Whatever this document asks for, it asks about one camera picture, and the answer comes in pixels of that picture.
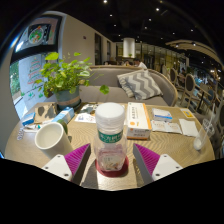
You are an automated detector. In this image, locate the white printed leaflet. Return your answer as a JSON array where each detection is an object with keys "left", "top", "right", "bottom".
[{"left": 74, "top": 103, "right": 98, "bottom": 124}]

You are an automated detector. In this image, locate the grey curved sofa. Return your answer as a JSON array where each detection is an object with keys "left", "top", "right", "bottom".
[{"left": 78, "top": 64, "right": 179, "bottom": 108}]

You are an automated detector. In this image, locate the white folded leaflet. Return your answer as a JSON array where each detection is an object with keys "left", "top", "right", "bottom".
[{"left": 150, "top": 119, "right": 183, "bottom": 135}]

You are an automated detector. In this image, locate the clear plastic water bottle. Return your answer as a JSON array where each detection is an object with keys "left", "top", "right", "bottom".
[{"left": 93, "top": 102, "right": 129, "bottom": 173}]

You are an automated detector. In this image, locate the person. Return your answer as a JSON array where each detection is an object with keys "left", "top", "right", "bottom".
[{"left": 133, "top": 58, "right": 148, "bottom": 71}]

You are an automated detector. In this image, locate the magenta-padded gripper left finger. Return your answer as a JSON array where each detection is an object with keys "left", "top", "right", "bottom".
[{"left": 41, "top": 143, "right": 92, "bottom": 186}]

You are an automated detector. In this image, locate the silver blister pack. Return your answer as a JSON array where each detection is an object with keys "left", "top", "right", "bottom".
[{"left": 14, "top": 128, "right": 26, "bottom": 141}]

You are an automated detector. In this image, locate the group of round-back chairs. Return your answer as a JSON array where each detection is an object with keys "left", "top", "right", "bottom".
[{"left": 161, "top": 63, "right": 224, "bottom": 158}]

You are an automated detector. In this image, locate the brown paper bag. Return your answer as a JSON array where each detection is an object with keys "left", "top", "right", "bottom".
[{"left": 34, "top": 102, "right": 59, "bottom": 124}]

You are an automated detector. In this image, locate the small blue white box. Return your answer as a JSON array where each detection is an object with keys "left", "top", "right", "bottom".
[{"left": 21, "top": 112, "right": 37, "bottom": 127}]

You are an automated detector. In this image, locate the grey chevron pillow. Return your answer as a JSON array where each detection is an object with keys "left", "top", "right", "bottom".
[{"left": 116, "top": 69, "right": 164, "bottom": 101}]

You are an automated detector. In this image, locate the yellow white card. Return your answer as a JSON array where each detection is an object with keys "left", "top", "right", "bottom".
[{"left": 179, "top": 107, "right": 195, "bottom": 119}]

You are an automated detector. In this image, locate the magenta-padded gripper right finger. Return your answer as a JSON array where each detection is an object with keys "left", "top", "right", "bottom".
[{"left": 132, "top": 143, "right": 184, "bottom": 186}]

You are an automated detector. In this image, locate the light blue carton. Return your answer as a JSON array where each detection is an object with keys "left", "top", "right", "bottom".
[{"left": 51, "top": 106, "right": 76, "bottom": 125}]

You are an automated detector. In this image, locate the white round column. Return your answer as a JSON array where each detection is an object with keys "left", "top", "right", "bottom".
[{"left": 122, "top": 37, "right": 137, "bottom": 59}]

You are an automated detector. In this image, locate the white paper napkin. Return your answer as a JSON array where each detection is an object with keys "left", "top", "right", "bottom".
[{"left": 179, "top": 118, "right": 200, "bottom": 138}]

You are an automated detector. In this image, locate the white ceramic mug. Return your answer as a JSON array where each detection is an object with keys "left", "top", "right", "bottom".
[{"left": 34, "top": 121, "right": 74, "bottom": 160}]

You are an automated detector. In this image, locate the group of ceiling lights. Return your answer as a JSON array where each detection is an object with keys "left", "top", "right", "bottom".
[{"left": 101, "top": 0, "right": 201, "bottom": 48}]

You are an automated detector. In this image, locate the colourful window poster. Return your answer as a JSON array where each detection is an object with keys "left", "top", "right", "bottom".
[{"left": 14, "top": 16, "right": 63, "bottom": 53}]

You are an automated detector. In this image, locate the white tube with green cap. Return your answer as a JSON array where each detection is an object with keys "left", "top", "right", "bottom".
[{"left": 23, "top": 123, "right": 43, "bottom": 132}]

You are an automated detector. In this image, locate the blue white tissue pack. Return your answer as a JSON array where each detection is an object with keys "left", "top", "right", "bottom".
[{"left": 151, "top": 107, "right": 174, "bottom": 122}]

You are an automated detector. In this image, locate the green potted plant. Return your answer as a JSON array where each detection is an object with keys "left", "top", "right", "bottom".
[{"left": 34, "top": 51, "right": 110, "bottom": 111}]

